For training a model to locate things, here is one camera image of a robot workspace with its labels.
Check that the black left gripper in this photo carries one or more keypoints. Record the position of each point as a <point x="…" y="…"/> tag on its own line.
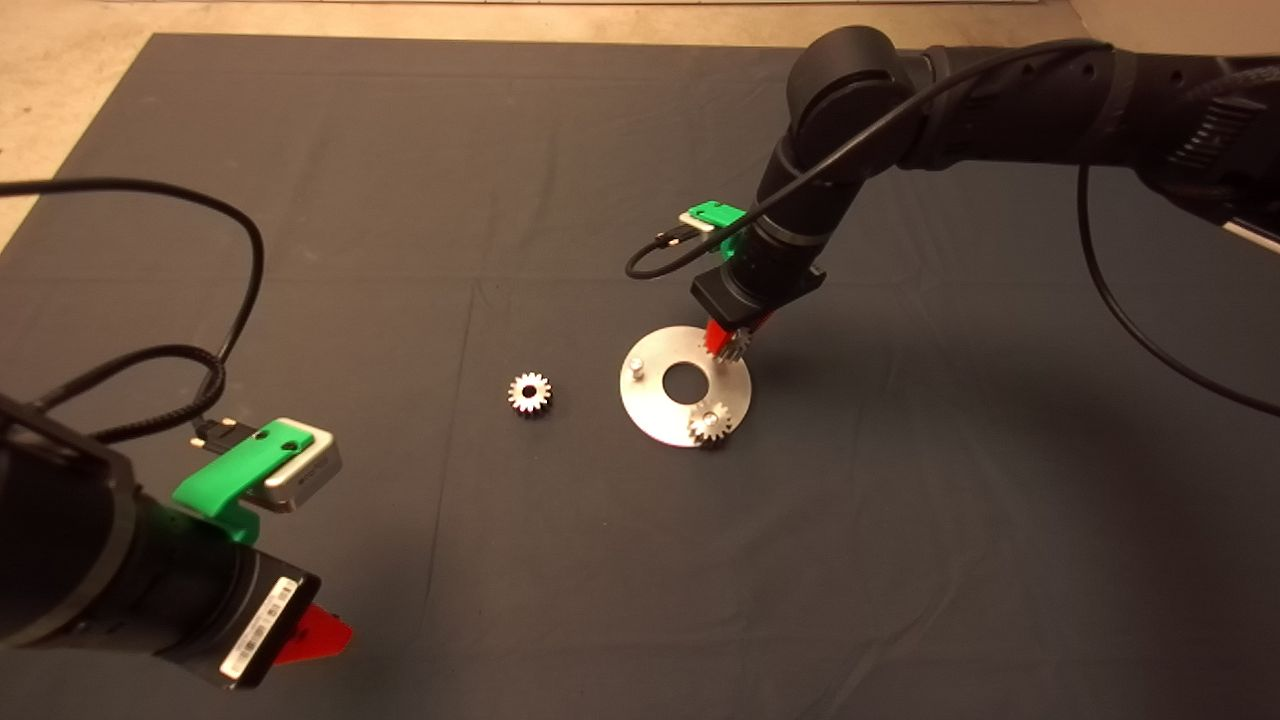
<point x="245" y="610"/>

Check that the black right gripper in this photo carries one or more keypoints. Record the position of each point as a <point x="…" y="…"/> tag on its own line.
<point x="760" y="290"/>

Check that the small steel planetary gear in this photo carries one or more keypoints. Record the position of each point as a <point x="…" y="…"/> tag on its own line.
<point x="517" y="400"/>
<point x="698" y="432"/>
<point x="738" y="348"/>

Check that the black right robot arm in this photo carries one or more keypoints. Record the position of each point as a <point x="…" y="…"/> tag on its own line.
<point x="850" y="90"/>

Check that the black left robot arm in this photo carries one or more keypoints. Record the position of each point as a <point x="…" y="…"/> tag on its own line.
<point x="60" y="530"/>

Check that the round metal carrier plate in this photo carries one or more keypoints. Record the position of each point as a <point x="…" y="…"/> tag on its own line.
<point x="655" y="410"/>

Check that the dark grey table cloth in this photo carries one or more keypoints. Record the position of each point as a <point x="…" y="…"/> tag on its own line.
<point x="500" y="200"/>

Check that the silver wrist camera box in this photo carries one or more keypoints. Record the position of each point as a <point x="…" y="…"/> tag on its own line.
<point x="697" y="222"/>
<point x="315" y="478"/>

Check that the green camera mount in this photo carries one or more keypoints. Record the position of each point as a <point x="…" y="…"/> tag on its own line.
<point x="232" y="475"/>
<point x="715" y="212"/>

